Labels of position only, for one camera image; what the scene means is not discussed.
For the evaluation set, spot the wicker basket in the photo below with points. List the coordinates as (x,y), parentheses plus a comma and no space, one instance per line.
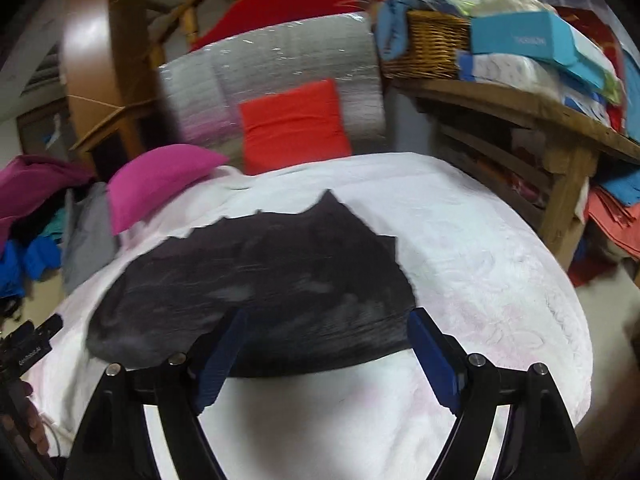
(430,45)

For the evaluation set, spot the teal garment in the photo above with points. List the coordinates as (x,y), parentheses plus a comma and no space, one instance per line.
(55,227)

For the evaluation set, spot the stack of red folders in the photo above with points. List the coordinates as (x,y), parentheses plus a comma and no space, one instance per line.
(615,220)

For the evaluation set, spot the red blanket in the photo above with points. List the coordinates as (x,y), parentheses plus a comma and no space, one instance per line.
(290,0)

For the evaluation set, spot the white fleece blanket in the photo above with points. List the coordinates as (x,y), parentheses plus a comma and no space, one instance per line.
(475,260)

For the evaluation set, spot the blue cloth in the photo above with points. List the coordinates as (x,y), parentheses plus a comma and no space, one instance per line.
(392,20)

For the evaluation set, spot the wooden pillar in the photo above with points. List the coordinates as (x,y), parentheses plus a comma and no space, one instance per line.
(95,60)

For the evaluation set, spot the magenta pillow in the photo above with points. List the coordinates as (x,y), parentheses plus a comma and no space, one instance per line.
(155,180)

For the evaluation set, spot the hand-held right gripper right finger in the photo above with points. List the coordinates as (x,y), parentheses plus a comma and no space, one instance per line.
(435,360)

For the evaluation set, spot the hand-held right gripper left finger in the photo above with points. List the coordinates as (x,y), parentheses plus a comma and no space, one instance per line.
(220,360)

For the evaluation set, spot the person's left hand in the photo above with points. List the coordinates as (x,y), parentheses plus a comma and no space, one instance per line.
(34,417)

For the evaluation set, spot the purple fleece garment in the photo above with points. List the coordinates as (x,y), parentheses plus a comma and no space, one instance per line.
(35,185)

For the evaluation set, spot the black quilted jacket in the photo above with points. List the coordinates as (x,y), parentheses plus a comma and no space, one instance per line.
(280,270)

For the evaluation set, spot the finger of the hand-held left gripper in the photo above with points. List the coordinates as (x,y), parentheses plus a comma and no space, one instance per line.
(50,326)

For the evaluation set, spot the wooden table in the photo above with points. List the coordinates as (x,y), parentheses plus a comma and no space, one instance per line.
(565,160)

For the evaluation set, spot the red cushion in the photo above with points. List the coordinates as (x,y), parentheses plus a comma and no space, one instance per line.
(295,130)

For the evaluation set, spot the blue cardboard box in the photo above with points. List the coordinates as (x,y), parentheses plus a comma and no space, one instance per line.
(525,37)

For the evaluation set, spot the grey coat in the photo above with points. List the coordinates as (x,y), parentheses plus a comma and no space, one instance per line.
(90,240)

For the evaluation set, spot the silver foil mat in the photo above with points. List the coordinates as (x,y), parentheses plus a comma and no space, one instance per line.
(300,45)

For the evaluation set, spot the blue garment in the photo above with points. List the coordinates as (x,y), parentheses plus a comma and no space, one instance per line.
(35,265)

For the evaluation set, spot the white tissue pack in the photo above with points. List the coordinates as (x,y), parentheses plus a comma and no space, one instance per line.
(510,72)

